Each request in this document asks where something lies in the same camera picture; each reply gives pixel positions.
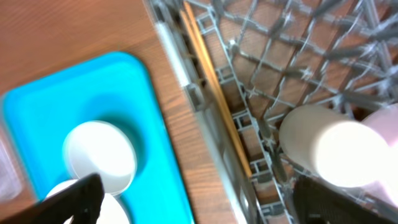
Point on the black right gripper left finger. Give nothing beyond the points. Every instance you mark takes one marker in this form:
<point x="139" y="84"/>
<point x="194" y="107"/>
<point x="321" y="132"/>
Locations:
<point x="81" y="202"/>

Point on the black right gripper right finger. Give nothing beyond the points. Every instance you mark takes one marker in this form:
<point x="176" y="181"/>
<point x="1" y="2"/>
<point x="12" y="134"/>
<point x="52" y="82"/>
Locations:
<point x="315" y="203"/>

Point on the large white plate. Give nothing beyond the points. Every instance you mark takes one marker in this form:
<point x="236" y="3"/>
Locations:
<point x="111" y="211"/>

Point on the grey-green small bowl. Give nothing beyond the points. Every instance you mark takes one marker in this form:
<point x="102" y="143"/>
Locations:
<point x="99" y="147"/>

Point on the white plastic cup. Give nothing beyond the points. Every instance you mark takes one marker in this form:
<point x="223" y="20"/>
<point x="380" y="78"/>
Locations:
<point x="340" y="150"/>

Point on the pink small bowl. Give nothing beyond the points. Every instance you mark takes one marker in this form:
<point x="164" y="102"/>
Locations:
<point x="384" y="122"/>

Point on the clear plastic waste bin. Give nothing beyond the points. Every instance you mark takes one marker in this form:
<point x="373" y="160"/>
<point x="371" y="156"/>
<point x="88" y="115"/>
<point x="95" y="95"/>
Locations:
<point x="11" y="184"/>

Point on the grey dishwasher rack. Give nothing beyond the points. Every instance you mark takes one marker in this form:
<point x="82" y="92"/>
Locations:
<point x="244" y="65"/>

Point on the teal serving tray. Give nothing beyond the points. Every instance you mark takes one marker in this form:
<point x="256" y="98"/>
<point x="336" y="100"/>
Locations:
<point x="116" y="88"/>

